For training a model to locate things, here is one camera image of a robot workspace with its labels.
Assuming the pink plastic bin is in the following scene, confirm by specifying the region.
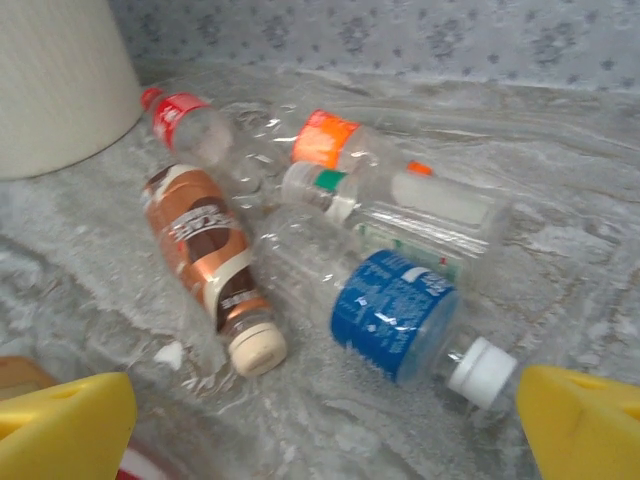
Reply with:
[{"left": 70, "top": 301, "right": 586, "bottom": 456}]
[{"left": 0, "top": 0, "right": 144, "bottom": 182}]

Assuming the red label clear bottle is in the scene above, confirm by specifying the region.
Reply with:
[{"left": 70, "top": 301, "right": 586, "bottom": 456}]
[{"left": 139, "top": 87, "right": 237, "bottom": 169}]

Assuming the blue label bottle white cap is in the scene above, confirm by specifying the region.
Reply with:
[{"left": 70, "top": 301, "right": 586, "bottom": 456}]
[{"left": 252, "top": 212, "right": 519, "bottom": 409}]

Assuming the orange label clear bottle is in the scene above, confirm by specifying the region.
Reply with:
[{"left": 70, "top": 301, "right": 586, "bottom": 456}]
[{"left": 244, "top": 102, "right": 435, "bottom": 179}]

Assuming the clear bottle green cap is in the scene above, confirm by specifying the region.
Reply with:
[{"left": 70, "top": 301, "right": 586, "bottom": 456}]
[{"left": 280, "top": 160, "right": 351, "bottom": 201}]

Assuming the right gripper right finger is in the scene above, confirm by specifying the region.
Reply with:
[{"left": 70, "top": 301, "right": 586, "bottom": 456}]
[{"left": 517, "top": 363, "right": 640, "bottom": 480}]

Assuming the clear bottle white cap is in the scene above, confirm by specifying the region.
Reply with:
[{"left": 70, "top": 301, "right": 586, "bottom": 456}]
[{"left": 324, "top": 169, "right": 514, "bottom": 284}]

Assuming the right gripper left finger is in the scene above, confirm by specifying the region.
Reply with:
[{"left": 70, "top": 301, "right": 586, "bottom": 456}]
[{"left": 0, "top": 370, "right": 139, "bottom": 480}]

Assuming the brown coffee bottle beige cap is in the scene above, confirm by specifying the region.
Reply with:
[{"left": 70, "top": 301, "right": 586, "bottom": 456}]
[{"left": 142, "top": 164, "right": 289, "bottom": 379}]

